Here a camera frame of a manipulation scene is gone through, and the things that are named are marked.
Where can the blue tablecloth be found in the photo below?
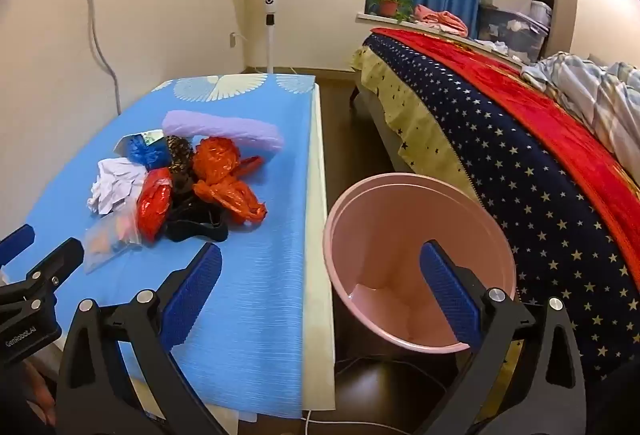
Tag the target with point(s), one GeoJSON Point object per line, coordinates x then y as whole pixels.
{"type": "Point", "coordinates": [270, 275]}

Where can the purple foam sleeve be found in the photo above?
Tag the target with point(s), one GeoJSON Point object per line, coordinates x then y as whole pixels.
{"type": "Point", "coordinates": [225, 127]}

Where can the white table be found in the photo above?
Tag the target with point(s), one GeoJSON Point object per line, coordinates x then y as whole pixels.
{"type": "Point", "coordinates": [317, 265]}

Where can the white windowsill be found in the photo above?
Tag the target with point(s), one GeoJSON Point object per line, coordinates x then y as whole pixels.
{"type": "Point", "coordinates": [380, 18]}

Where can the white wall plug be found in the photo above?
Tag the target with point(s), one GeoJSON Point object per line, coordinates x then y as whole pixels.
{"type": "Point", "coordinates": [233, 40]}

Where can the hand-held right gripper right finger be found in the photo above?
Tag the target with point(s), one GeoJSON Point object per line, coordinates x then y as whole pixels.
{"type": "Point", "coordinates": [445, 295]}

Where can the orange plastic bag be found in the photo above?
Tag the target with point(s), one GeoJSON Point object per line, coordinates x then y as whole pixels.
{"type": "Point", "coordinates": [215, 160]}

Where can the clear zip bag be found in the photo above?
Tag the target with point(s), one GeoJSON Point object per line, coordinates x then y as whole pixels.
{"type": "Point", "coordinates": [107, 242]}

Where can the blue plastic bag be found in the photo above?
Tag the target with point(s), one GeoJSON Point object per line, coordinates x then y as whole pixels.
{"type": "Point", "coordinates": [145, 152]}

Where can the red blanket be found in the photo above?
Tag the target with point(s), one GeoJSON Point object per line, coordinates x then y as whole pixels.
{"type": "Point", "coordinates": [500, 80]}

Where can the white packet green leaf print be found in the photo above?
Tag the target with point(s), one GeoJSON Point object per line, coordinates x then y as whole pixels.
{"type": "Point", "coordinates": [150, 136]}

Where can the black patterned plastic bag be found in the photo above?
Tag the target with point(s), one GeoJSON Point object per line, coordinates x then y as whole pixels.
{"type": "Point", "coordinates": [180, 160]}

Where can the navy star blanket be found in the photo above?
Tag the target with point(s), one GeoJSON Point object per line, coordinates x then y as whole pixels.
{"type": "Point", "coordinates": [500, 175]}

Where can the striped quilt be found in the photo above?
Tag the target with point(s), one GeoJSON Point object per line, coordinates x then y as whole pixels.
{"type": "Point", "coordinates": [590, 95]}

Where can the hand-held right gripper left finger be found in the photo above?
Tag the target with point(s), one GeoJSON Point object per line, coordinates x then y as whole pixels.
{"type": "Point", "coordinates": [195, 295]}

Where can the pink clothes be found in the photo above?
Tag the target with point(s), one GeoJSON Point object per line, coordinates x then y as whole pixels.
{"type": "Point", "coordinates": [440, 17]}

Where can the pink plastic bucket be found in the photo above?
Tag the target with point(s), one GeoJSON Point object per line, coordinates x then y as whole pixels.
{"type": "Point", "coordinates": [380, 235]}

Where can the potted green plant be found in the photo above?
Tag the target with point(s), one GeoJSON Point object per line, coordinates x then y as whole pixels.
{"type": "Point", "coordinates": [389, 5]}

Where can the red plastic bag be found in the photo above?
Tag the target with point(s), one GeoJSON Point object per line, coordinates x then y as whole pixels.
{"type": "Point", "coordinates": [152, 207]}

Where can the white paper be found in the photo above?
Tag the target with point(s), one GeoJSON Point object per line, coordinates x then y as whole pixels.
{"type": "Point", "coordinates": [115, 182]}

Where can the clear storage box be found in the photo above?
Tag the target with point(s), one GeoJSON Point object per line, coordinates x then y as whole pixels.
{"type": "Point", "coordinates": [510, 32]}

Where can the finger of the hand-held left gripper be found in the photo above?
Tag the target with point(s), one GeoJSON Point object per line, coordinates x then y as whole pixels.
{"type": "Point", "coordinates": [15, 245]}
{"type": "Point", "coordinates": [60, 260]}

